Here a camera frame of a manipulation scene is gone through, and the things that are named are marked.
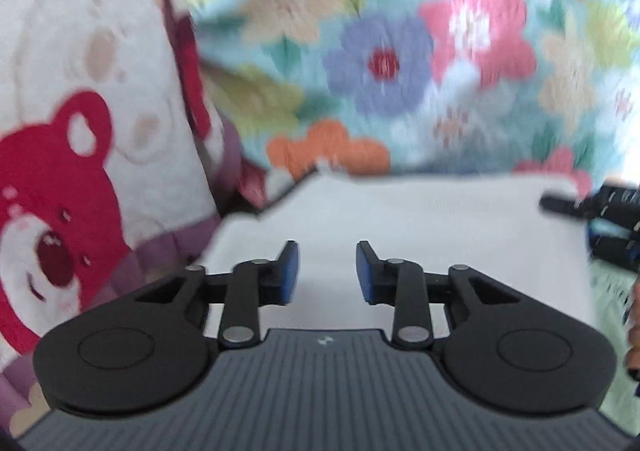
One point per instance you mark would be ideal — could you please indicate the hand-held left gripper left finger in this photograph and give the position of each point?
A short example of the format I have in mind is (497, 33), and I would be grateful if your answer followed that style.
(290, 271)

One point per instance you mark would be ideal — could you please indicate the white knit garment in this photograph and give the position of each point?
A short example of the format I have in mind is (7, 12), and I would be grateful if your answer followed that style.
(425, 216)

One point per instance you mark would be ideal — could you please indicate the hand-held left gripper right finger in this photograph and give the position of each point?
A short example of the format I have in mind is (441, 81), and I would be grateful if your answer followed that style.
(365, 271)

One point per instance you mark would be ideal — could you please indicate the floral print blanket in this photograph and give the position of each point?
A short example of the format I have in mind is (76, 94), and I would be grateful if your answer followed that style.
(400, 56)

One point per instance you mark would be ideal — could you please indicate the bear print quilted bedspread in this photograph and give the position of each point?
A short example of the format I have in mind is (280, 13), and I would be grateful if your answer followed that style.
(75, 56)

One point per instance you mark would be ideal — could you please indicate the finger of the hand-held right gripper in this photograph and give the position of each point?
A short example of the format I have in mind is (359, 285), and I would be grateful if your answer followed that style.
(565, 206)
(615, 248)

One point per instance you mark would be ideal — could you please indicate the person's right hand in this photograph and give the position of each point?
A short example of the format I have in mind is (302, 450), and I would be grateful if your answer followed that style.
(634, 331)

